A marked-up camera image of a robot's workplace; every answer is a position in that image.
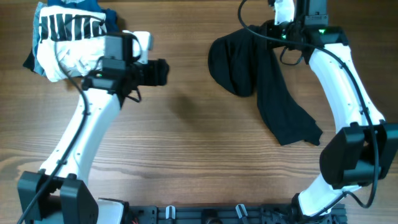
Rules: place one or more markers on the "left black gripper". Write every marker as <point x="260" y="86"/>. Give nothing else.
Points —
<point x="155" y="72"/>

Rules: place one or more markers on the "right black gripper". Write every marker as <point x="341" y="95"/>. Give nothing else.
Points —
<point x="270" y="28"/>

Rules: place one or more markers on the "black t-shirt with white logo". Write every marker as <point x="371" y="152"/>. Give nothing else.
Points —
<point x="241" y="64"/>

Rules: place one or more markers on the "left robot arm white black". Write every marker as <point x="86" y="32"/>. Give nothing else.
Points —
<point x="58" y="192"/>

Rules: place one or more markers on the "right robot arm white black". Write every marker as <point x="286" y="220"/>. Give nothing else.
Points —
<point x="364" y="146"/>

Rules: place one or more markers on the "dark blue garment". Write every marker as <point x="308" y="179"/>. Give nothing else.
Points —
<point x="88" y="5"/>

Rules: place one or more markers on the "light blue grey garment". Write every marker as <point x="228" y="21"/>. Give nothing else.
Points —
<point x="35" y="39"/>

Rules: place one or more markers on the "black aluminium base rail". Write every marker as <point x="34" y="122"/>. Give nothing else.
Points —
<point x="264" y="214"/>

